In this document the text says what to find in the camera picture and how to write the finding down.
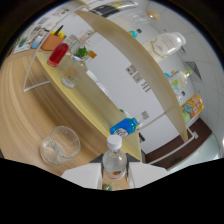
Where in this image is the glass jar of limes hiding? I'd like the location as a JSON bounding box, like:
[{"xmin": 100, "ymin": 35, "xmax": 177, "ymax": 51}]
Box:
[{"xmin": 102, "ymin": 182, "xmax": 114, "ymax": 192}]

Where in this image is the clear bottle white cap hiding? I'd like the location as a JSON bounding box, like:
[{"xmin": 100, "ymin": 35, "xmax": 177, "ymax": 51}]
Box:
[{"xmin": 101, "ymin": 134, "xmax": 128, "ymax": 181}]

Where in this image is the clear drinking glass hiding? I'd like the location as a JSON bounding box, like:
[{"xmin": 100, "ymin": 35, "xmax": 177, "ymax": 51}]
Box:
[{"xmin": 39, "ymin": 125, "xmax": 82, "ymax": 167}]

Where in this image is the brown door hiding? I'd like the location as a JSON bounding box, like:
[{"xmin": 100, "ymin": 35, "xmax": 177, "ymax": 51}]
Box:
[{"xmin": 144, "ymin": 116, "xmax": 213, "ymax": 169}]

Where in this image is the blue liquid bottle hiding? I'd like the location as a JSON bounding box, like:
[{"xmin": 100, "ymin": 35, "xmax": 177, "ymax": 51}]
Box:
[{"xmin": 109, "ymin": 116, "xmax": 140, "ymax": 139}]

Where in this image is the yellow cartoon print can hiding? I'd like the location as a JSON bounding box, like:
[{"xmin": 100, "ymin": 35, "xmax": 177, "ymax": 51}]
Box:
[{"xmin": 180, "ymin": 94, "xmax": 205, "ymax": 125}]

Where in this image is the small clear bottle blue cap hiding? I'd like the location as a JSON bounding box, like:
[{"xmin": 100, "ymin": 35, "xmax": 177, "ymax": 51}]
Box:
[{"xmin": 174, "ymin": 90, "xmax": 188, "ymax": 104}]

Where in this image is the clear bottle green cap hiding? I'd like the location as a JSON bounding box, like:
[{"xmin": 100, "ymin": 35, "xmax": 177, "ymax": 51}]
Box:
[{"xmin": 167, "ymin": 67, "xmax": 193, "ymax": 93}]

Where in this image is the clear bottle orange cap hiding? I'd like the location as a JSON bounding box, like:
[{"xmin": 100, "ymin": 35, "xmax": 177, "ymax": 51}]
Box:
[{"xmin": 61, "ymin": 49, "xmax": 98, "ymax": 90}]

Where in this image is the two-tier wooden shelf rack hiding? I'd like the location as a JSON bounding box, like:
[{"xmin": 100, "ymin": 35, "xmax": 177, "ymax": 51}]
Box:
[{"xmin": 22, "ymin": 9, "xmax": 199, "ymax": 166}]

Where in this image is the ceiling air vent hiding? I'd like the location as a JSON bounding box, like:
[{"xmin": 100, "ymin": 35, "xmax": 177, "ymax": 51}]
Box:
[{"xmin": 191, "ymin": 61, "xmax": 205, "ymax": 81}]

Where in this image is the green potted plant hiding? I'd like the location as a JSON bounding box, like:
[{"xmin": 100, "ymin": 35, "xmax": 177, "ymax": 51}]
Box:
[{"xmin": 74, "ymin": 45, "xmax": 90, "ymax": 60}]

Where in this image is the red liquid bottle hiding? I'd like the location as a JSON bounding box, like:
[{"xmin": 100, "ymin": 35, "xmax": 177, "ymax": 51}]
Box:
[{"xmin": 46, "ymin": 42, "xmax": 70, "ymax": 68}]

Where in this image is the teal liquid bottle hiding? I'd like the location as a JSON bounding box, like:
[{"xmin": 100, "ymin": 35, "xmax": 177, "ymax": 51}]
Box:
[{"xmin": 128, "ymin": 29, "xmax": 143, "ymax": 39}]

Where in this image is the pale blue squat bottle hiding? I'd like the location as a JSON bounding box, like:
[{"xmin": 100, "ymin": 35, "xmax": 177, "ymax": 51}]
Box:
[{"xmin": 31, "ymin": 34, "xmax": 44, "ymax": 49}]

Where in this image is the white tray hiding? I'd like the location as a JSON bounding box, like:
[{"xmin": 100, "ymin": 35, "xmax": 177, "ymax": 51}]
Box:
[{"xmin": 12, "ymin": 41, "xmax": 34, "ymax": 55}]

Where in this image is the green vegetable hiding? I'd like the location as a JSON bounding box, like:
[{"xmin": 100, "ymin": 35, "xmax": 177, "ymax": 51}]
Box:
[{"xmin": 54, "ymin": 24, "xmax": 64, "ymax": 37}]

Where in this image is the tall glass jar cork lid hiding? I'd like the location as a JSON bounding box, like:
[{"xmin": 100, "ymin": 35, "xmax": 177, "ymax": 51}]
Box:
[{"xmin": 133, "ymin": 9, "xmax": 161, "ymax": 26}]

